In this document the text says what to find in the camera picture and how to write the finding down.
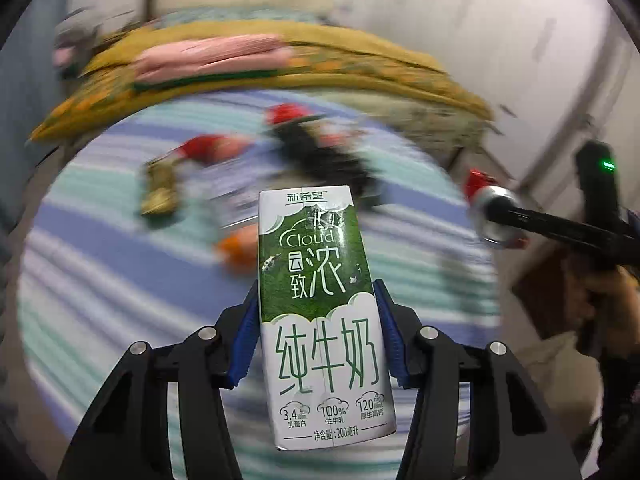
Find dark wooden cabinet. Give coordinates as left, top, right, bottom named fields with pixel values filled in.
left=510, top=245, right=577, bottom=343

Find striped table cloth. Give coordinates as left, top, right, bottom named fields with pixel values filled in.
left=15, top=87, right=503, bottom=480

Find floral bed sheet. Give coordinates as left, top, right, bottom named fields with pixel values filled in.
left=375, top=92, right=493, bottom=153

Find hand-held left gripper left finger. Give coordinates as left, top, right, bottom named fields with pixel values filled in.
left=57, top=285, right=266, bottom=480

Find pink folded cloth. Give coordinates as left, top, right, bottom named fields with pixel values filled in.
left=132, top=34, right=295, bottom=86

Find red snack packet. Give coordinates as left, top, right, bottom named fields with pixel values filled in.
left=177, top=134, right=253, bottom=163

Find yellow patterned blanket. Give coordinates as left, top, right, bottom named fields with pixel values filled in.
left=30, top=19, right=497, bottom=142

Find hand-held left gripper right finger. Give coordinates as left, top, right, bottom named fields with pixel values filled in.
left=372, top=279, right=583, bottom=480

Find gold snack packet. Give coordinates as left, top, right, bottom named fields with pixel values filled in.
left=139, top=159, right=182, bottom=218

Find blue grey curtain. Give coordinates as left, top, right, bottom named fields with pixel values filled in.
left=0, top=0, right=68, bottom=221

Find grey knitted cloth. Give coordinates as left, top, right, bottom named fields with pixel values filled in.
left=51, top=24, right=90, bottom=80

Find person's right hand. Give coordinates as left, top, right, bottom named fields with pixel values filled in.
left=564, top=259, right=640, bottom=361

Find dark bottle with red cap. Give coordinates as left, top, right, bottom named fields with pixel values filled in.
left=264, top=104, right=387, bottom=208

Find green white milk carton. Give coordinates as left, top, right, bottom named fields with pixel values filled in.
left=257, top=185, right=398, bottom=453

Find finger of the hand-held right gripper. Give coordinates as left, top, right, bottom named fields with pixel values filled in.
left=485, top=199, right=640, bottom=262

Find orange snack packet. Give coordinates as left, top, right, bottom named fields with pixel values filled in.
left=214, top=227, right=262, bottom=273

